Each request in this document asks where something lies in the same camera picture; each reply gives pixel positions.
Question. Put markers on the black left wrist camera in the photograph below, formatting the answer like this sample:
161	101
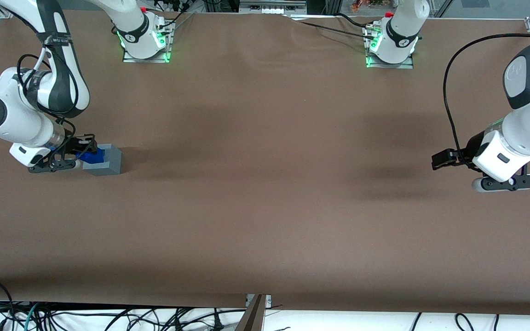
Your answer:
444	159

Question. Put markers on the aluminum support post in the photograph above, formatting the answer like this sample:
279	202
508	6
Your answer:
253	317

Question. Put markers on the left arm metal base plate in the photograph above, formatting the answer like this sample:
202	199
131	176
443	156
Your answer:
389	65

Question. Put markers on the gray square base block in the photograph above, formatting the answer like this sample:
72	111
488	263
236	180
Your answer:
108	163

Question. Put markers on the orange background object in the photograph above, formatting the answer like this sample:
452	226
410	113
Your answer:
361	5

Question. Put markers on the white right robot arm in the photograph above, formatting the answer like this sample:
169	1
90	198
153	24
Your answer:
16	122

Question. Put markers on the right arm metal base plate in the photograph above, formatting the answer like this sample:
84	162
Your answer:
147	60

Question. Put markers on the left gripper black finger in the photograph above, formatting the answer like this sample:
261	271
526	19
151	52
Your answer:
529	181
499	183

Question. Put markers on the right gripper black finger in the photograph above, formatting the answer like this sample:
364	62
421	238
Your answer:
65	163
39	168

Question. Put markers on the white background device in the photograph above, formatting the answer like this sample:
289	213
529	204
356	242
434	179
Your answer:
269	7

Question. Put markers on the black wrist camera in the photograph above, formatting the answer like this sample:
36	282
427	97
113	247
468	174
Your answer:
83	142
444	159

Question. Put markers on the brown table mat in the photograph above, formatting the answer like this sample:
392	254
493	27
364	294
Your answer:
265	207

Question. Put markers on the small metal table bracket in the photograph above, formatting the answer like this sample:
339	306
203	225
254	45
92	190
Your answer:
267	299

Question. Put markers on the blue plastic part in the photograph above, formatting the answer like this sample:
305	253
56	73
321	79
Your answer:
91	157

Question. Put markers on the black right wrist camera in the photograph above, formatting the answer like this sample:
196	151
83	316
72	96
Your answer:
83	142

